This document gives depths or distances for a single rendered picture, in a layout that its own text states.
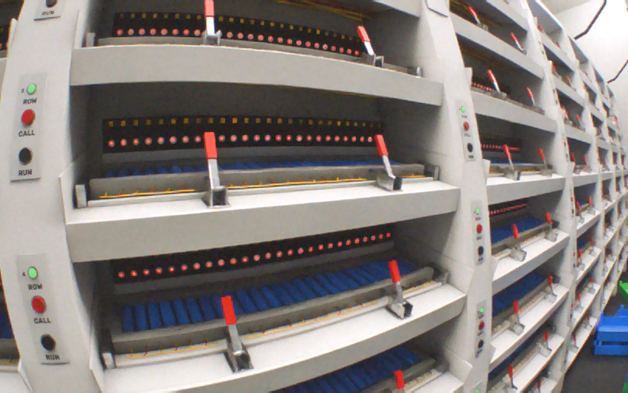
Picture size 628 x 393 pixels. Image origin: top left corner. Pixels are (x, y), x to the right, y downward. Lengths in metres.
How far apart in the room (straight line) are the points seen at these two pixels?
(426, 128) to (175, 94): 0.48
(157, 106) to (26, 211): 0.32
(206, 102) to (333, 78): 0.24
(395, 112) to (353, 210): 0.34
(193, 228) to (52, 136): 0.19
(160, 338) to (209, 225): 0.17
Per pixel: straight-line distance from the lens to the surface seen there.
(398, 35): 0.78
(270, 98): 0.66
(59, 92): 0.41
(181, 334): 0.46
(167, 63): 0.42
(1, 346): 0.52
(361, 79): 0.53
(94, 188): 0.44
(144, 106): 0.60
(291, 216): 0.41
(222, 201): 0.40
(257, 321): 0.48
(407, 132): 0.72
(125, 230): 0.37
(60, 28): 0.45
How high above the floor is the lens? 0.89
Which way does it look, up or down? 2 degrees up
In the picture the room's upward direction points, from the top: 6 degrees counter-clockwise
